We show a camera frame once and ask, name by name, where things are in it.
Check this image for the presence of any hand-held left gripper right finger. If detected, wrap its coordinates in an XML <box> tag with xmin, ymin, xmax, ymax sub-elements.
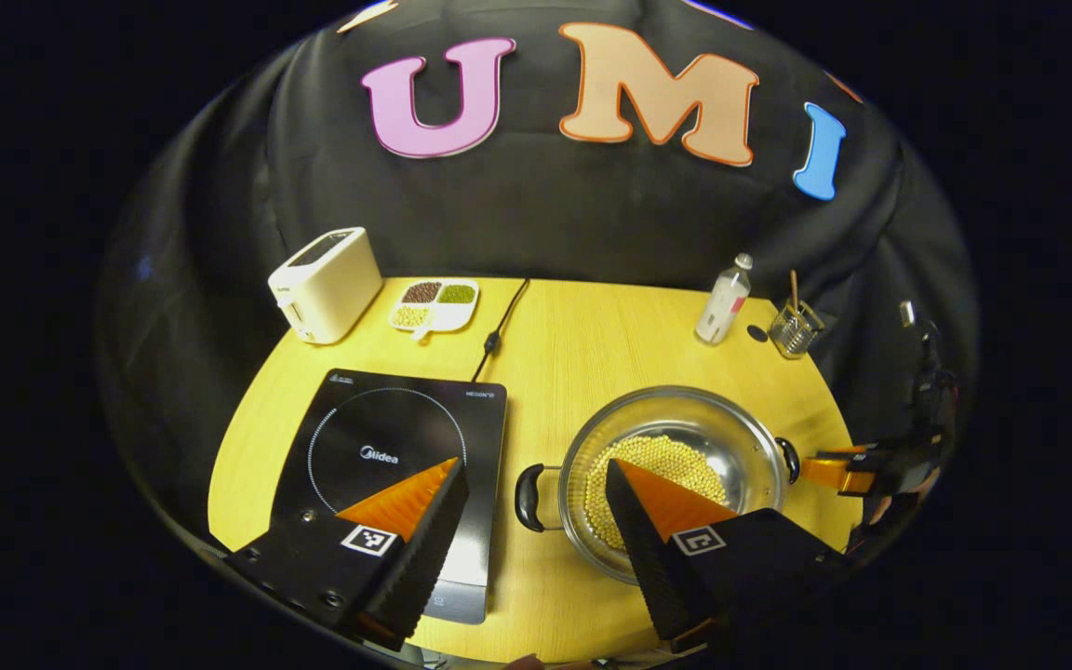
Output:
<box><xmin>604</xmin><ymin>458</ymin><xmax>858</xmax><ymax>652</ymax></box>

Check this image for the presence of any steel pot with black handles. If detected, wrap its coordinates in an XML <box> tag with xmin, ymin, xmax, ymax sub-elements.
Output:
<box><xmin>515</xmin><ymin>385</ymin><xmax>802</xmax><ymax>585</ymax></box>

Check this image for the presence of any clear plastic bottle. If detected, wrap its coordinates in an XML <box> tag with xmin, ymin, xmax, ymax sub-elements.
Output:
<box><xmin>694</xmin><ymin>253</ymin><xmax>754</xmax><ymax>346</ymax></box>

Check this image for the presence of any black power cable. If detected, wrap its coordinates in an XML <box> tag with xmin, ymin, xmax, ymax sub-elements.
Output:
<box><xmin>471</xmin><ymin>277</ymin><xmax>531</xmax><ymax>382</ymax></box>

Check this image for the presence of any wire mesh holder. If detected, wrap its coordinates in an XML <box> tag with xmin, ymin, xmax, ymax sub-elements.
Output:
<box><xmin>768</xmin><ymin>300</ymin><xmax>825</xmax><ymax>360</ymax></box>

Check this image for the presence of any white toaster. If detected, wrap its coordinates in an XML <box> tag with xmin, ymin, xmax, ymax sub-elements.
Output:
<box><xmin>267</xmin><ymin>227</ymin><xmax>384</xmax><ymax>345</ymax></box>

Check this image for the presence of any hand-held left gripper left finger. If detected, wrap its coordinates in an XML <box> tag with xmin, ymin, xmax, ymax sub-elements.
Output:
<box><xmin>224</xmin><ymin>456</ymin><xmax>470</xmax><ymax>652</ymax></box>

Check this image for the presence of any pile of yellow soybeans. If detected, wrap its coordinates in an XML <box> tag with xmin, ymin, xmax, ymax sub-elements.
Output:
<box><xmin>583</xmin><ymin>434</ymin><xmax>730</xmax><ymax>550</ymax></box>

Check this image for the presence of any black induction cooktop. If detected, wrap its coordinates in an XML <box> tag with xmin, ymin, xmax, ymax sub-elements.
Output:
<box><xmin>268</xmin><ymin>368</ymin><xmax>508</xmax><ymax>625</ymax></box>

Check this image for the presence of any white divided bean dish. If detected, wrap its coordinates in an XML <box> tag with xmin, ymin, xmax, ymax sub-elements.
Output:
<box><xmin>389</xmin><ymin>278</ymin><xmax>480</xmax><ymax>342</ymax></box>

